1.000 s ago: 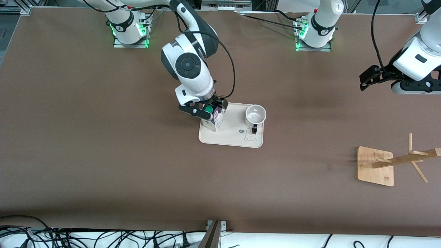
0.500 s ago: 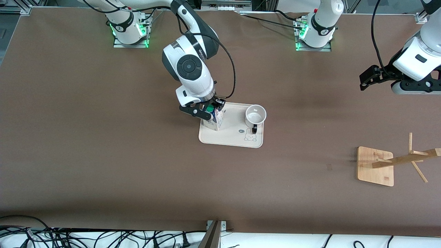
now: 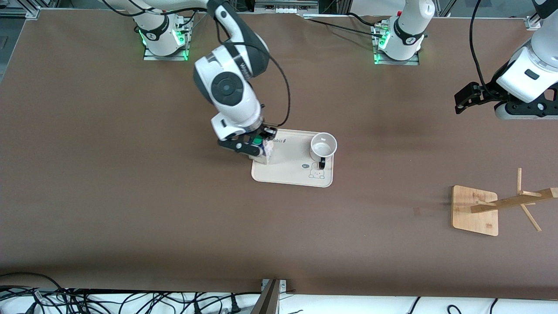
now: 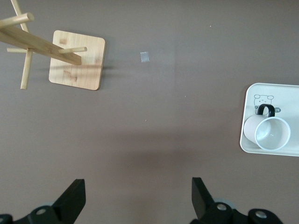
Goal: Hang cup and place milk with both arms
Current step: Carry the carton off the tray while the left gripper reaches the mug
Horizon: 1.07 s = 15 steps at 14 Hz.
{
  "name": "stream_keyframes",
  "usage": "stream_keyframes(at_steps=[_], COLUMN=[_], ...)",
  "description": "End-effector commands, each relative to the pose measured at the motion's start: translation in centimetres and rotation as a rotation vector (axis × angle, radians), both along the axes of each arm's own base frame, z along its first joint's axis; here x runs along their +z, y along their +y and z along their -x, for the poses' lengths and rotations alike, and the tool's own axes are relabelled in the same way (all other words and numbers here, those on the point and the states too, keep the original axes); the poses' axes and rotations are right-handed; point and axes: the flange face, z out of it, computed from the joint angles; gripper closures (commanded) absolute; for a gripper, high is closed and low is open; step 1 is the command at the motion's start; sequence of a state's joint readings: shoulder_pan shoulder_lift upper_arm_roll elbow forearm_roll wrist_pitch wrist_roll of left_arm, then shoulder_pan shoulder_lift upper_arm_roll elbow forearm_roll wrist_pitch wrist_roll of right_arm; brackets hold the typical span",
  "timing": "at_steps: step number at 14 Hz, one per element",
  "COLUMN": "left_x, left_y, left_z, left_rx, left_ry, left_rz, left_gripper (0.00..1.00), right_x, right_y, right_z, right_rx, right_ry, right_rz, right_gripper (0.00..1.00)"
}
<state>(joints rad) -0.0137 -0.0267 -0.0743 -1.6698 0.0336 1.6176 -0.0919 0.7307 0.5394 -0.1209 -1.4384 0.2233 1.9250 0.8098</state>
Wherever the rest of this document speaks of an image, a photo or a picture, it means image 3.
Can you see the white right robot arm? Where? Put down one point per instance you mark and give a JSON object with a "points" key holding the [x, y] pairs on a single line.
{"points": [[231, 91]]}

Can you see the aluminium frame corner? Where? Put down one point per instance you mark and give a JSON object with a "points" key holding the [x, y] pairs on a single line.
{"points": [[532, 22]]}

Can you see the wooden cup rack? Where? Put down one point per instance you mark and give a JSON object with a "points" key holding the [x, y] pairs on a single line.
{"points": [[475, 218]]}

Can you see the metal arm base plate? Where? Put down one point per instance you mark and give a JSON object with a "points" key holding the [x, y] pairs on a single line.
{"points": [[152, 57], [414, 62]]}

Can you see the metal frame fixture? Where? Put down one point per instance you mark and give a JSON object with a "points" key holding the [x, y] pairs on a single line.
{"points": [[285, 6]]}

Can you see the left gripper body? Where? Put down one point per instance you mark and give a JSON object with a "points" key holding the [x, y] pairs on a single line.
{"points": [[487, 93]]}

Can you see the metal camera post bracket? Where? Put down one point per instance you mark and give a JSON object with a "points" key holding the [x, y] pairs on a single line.
{"points": [[270, 301]]}

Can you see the beige rabbit print tray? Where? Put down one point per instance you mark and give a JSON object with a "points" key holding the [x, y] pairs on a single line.
{"points": [[292, 170]]}

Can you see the blue milk carton green cap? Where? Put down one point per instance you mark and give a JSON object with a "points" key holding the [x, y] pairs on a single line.
{"points": [[261, 158]]}

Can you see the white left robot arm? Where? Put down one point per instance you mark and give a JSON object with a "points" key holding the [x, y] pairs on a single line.
{"points": [[409, 26]]}

